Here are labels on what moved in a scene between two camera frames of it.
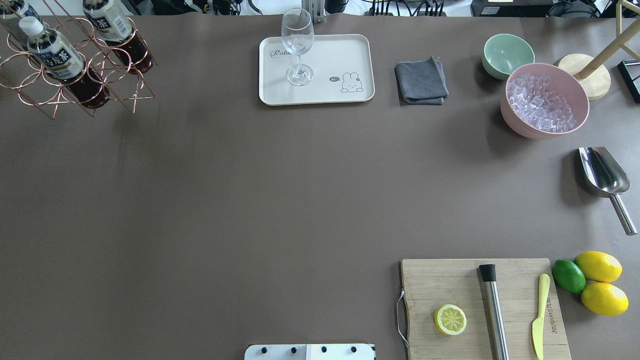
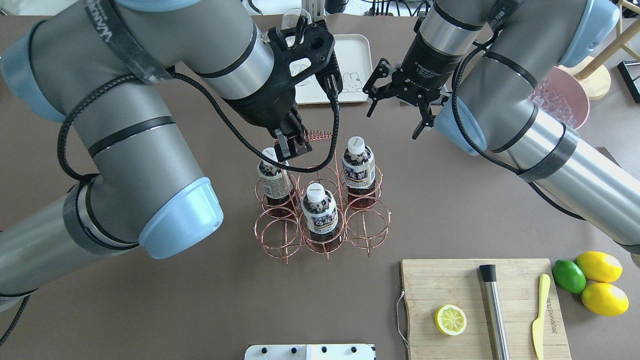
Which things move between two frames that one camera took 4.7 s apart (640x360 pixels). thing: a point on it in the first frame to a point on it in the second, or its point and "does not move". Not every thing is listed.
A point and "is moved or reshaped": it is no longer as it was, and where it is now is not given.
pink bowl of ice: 541,100 does not move
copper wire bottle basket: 53,62 is moved or reshaped
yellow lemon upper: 599,266 does not move
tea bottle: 10,19 to 358,170
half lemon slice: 450,319 does not move
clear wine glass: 298,32 does not move
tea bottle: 57,58 is moved or reshaped
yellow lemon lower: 605,299 does not move
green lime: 568,276 does not move
